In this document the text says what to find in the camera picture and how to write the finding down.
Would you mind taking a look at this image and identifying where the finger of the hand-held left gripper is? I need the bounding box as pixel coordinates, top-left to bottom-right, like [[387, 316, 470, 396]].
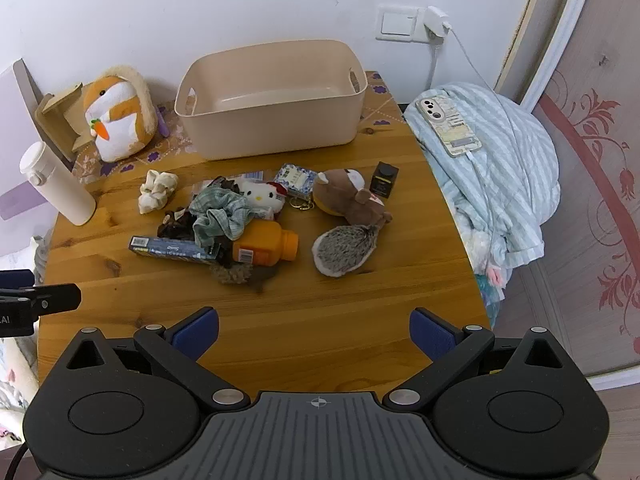
[[0, 269, 34, 288], [0, 283, 82, 317]]

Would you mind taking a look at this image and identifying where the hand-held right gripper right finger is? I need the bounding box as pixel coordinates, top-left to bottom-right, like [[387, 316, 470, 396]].
[[382, 307, 581, 411]]

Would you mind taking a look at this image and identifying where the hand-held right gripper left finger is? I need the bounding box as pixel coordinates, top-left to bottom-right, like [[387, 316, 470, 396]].
[[56, 307, 251, 411]]

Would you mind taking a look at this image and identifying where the long dark blue box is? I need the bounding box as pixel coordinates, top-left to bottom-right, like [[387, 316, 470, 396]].
[[129, 235, 224, 265]]

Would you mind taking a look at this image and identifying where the dark brown scrunchie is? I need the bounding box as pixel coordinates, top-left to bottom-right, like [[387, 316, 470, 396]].
[[157, 208, 200, 242]]

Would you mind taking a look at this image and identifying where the green plaid scrunchie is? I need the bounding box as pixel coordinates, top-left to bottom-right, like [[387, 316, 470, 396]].
[[189, 186, 257, 252]]

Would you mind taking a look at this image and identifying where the cream scrunchie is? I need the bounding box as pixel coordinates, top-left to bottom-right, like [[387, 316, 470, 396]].
[[138, 169, 179, 215]]

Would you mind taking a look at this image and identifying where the brown bear plush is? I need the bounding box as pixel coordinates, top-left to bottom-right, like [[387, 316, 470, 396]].
[[312, 168, 394, 227]]

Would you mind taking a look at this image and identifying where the beige plastic storage bin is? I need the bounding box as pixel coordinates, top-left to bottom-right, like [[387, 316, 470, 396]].
[[174, 38, 369, 162]]

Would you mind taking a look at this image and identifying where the brown fuzzy plush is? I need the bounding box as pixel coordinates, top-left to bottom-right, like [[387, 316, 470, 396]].
[[210, 260, 279, 289]]

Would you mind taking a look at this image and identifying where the white insulated bottle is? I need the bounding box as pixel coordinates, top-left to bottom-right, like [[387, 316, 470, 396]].
[[19, 141, 97, 227]]

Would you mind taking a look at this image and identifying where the white purple board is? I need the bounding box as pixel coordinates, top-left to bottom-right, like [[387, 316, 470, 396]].
[[0, 58, 71, 221]]

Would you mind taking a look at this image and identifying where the small black box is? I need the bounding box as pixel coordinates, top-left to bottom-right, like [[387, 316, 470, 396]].
[[370, 161, 400, 199]]

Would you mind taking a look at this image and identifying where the brown cardboard piece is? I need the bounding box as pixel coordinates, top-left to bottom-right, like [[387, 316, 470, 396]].
[[34, 82, 96, 162]]

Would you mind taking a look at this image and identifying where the light blue striped blanket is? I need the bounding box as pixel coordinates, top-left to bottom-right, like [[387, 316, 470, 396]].
[[403, 82, 561, 282]]

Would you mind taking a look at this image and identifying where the blue white patterned box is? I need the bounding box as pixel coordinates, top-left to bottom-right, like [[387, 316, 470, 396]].
[[273, 163, 317, 199]]

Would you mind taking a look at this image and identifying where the orange white hamster plush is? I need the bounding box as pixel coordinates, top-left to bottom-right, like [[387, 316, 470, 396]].
[[81, 64, 158, 163]]

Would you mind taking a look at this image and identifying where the smartphone with patterned case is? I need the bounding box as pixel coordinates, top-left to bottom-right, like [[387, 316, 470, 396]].
[[417, 94, 484, 159]]

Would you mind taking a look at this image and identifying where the floral wardrobe door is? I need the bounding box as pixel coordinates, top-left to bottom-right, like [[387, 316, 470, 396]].
[[494, 0, 640, 392]]

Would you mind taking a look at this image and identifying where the white charging cable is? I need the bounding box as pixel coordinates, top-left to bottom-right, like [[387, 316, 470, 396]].
[[429, 22, 538, 251]]

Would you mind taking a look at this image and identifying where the white wall charger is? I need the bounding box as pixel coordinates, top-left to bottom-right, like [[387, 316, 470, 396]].
[[424, 5, 454, 45]]

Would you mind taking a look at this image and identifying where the white wall switch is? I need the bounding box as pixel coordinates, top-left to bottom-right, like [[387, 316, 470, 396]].
[[375, 3, 419, 44]]

